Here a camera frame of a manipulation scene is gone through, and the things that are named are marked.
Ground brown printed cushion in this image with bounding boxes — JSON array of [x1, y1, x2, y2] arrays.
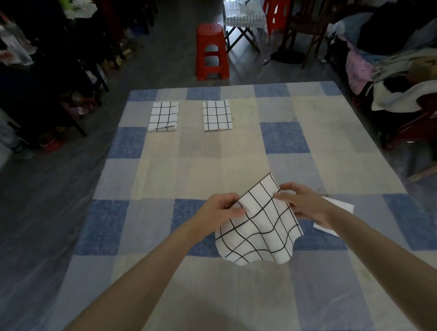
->
[[407, 55, 437, 84]]

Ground pink blanket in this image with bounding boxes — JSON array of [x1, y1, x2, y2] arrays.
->
[[344, 48, 377, 95]]

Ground wooden bench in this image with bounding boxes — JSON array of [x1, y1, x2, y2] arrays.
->
[[407, 161, 437, 183]]

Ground person's left forearm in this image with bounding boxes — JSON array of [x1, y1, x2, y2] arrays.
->
[[29, 224, 216, 331]]

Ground white pillow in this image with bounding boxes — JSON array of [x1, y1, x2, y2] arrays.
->
[[369, 79, 437, 114]]

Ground person's left hand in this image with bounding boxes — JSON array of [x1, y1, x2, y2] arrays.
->
[[190, 192, 248, 240]]

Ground small red bowl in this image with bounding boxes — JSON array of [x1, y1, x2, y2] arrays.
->
[[39, 133, 66, 153]]

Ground brown carved wooden chair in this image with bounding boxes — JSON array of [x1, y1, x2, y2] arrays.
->
[[280, 0, 346, 70]]

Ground plain white cloth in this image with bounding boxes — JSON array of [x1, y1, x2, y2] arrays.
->
[[310, 194, 357, 239]]

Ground red hanging fabric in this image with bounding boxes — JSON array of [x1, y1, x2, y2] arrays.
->
[[96, 0, 125, 45]]

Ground white plastic item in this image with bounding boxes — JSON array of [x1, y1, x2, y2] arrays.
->
[[63, 0, 99, 21]]

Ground person's right hand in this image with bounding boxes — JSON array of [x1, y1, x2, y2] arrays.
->
[[272, 178, 343, 235]]

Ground black low table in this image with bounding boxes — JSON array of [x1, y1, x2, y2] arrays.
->
[[0, 14, 113, 151]]

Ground clear glass bottle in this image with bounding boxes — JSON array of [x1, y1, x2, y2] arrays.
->
[[0, 122, 35, 161]]

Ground heap of mixed footwear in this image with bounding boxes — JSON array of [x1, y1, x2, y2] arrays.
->
[[58, 88, 104, 121]]

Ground dark sofa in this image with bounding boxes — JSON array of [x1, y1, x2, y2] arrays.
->
[[323, 0, 437, 156]]

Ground folding table with checked cover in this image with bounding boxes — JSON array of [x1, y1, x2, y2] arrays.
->
[[221, 0, 270, 56]]

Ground white black-checked cloth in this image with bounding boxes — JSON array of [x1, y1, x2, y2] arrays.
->
[[210, 170, 306, 269], [202, 99, 234, 132], [146, 100, 182, 133]]

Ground blue beige plaid tablecloth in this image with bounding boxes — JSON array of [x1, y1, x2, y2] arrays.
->
[[27, 69, 437, 331]]

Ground black shoes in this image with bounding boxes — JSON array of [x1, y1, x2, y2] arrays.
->
[[262, 47, 307, 67]]

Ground person's right forearm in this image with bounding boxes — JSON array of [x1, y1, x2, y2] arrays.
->
[[318, 197, 437, 331]]

